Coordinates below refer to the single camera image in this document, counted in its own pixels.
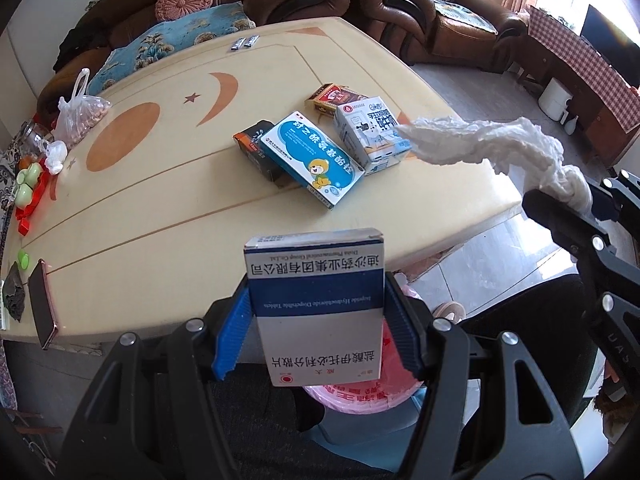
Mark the light slipper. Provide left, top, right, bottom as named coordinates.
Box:
left=432, top=301, right=467, bottom=325

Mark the blue armchair seat cover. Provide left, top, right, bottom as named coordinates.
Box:
left=432, top=0, right=498, bottom=36

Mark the wooden television cabinet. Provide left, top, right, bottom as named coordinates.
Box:
left=515, top=35, right=640, bottom=171

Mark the person's leg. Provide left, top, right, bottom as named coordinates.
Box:
left=457, top=274, right=601, bottom=411
left=207, top=360, right=401, bottom=480

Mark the cream coffee table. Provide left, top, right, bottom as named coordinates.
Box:
left=0, top=16, right=523, bottom=361

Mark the black television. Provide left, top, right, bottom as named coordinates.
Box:
left=580, top=5, right=640, bottom=81

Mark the twisted white tissue paper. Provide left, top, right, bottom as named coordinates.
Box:
left=397, top=116, right=593, bottom=211

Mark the bin with pink liner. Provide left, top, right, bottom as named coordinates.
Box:
left=302, top=270, right=426, bottom=413

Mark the pink round knitted cushion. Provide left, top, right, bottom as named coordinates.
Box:
left=155, top=0, right=213, bottom=22

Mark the red card box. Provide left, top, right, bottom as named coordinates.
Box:
left=305, top=83, right=368, bottom=118

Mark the blue floral cushion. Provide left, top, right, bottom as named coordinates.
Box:
left=87, top=2, right=256, bottom=96

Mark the person's right leg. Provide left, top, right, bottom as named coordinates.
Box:
left=457, top=274, right=601, bottom=411

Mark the white milk carton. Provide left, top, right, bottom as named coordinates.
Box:
left=334, top=95, right=412, bottom=177

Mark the dark crumpled cloth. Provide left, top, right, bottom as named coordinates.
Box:
left=2, top=262, right=26, bottom=322

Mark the red checkered tablecloth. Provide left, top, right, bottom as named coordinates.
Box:
left=527, top=5, right=640, bottom=133

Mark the small white plastic bag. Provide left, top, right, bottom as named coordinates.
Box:
left=39, top=139, right=67, bottom=175

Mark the brown leather armchair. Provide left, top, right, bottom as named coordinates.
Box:
left=345, top=0, right=528, bottom=73

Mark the blue medicine box with bear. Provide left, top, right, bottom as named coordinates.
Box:
left=260, top=111, right=366, bottom=210

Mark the glass jar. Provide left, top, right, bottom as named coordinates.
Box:
left=20, top=120, right=53, bottom=153

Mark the smartphone with pink case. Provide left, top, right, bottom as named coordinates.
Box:
left=27, top=258, right=60, bottom=351

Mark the black and white floral bedspread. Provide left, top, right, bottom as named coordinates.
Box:
left=0, top=125, right=31, bottom=311

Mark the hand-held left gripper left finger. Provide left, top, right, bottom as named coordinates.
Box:
left=60, top=275, right=256, bottom=480

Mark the white and blue medicine box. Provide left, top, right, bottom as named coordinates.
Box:
left=243, top=228, right=386, bottom=387

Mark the person's left leg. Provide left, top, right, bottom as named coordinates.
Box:
left=207, top=360, right=401, bottom=480

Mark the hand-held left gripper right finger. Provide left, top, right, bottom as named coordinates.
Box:
left=382, top=272, right=586, bottom=480

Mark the plastic bag of nuts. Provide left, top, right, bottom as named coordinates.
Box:
left=52, top=67, right=113, bottom=148

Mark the light blue plastic stool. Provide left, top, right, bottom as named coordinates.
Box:
left=310, top=390, right=431, bottom=461

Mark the black clothing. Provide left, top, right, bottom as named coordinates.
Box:
left=52, top=25, right=108, bottom=73

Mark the white air fryer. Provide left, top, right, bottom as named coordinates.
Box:
left=539, top=79, right=571, bottom=121

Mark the black small box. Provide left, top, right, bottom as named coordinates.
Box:
left=233, top=120, right=286, bottom=188

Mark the red plastic tray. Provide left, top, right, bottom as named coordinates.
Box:
left=15, top=170, right=58, bottom=236

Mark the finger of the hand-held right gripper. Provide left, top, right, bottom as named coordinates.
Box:
left=522, top=189, right=640, bottom=376
left=592, top=169, right=640, bottom=226

